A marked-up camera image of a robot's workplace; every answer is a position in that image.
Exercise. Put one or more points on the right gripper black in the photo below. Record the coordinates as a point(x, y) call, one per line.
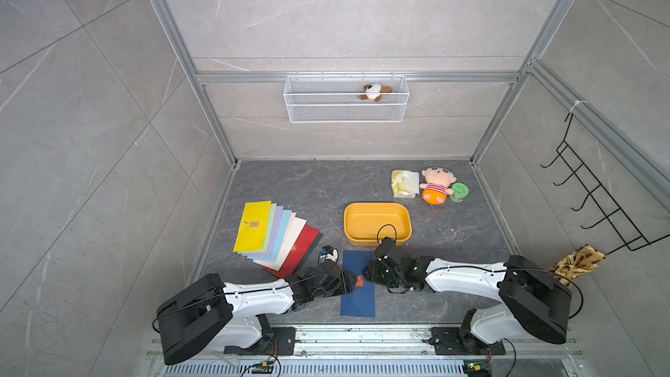
point(371, 273)

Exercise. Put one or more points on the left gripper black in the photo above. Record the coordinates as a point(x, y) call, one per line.
point(345, 283)

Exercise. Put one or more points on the blue envelope red sticker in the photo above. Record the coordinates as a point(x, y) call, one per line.
point(361, 302)

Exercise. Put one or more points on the yellow plastic storage box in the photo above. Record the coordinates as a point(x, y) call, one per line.
point(367, 223)

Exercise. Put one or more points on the yellow envelope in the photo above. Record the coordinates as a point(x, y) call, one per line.
point(252, 232)

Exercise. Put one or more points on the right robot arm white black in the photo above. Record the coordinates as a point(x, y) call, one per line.
point(528, 300)

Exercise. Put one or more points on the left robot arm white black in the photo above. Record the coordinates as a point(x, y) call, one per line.
point(216, 314)

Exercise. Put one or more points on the dark green envelope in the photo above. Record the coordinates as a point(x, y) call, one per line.
point(309, 251)

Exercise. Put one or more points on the cream white envelope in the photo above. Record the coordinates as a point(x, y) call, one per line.
point(296, 230)

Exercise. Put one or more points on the light blue envelope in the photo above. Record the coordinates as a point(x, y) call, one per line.
point(278, 238)

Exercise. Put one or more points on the purple envelope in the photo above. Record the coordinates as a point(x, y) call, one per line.
point(273, 238)

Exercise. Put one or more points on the pink envelope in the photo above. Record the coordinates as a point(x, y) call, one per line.
point(288, 235)

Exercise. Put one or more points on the plush doll orange pink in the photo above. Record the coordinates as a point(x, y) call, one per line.
point(437, 186)

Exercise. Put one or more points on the green round lid container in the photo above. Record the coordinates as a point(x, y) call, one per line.
point(459, 192)

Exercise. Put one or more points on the left green circuit board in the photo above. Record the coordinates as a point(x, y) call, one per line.
point(262, 368)

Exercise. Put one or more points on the green circuit board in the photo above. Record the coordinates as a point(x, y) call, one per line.
point(262, 368)
point(476, 369)

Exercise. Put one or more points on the right green circuit board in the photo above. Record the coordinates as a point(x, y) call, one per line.
point(476, 369)

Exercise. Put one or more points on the yellow black patterned cloth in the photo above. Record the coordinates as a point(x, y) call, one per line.
point(581, 261)

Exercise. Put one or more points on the small brown white plush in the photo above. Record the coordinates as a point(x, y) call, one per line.
point(375, 92)

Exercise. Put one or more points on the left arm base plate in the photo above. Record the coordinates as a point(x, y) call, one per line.
point(280, 343)

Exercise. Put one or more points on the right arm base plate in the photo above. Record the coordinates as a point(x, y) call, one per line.
point(449, 341)

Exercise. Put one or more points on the white wire mesh basket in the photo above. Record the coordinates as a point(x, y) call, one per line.
point(335, 99)

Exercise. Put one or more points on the black wire hook rack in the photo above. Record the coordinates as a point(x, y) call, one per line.
point(628, 235)

